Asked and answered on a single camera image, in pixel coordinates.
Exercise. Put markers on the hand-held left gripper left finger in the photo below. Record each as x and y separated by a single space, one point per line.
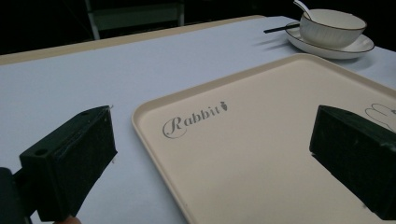
71 161

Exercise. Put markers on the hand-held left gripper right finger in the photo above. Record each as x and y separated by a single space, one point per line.
355 149

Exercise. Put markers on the white ribbed bowl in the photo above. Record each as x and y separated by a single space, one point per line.
330 29

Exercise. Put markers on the white ceramic spoon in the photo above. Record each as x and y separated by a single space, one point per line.
303 7

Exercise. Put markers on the beige plastic tray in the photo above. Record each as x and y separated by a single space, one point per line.
264 149

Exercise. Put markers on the black chopsticks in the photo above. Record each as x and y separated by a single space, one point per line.
280 28

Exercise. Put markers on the chair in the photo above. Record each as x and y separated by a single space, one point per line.
134 15

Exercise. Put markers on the white plate with dark rim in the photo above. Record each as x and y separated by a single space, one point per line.
358 48

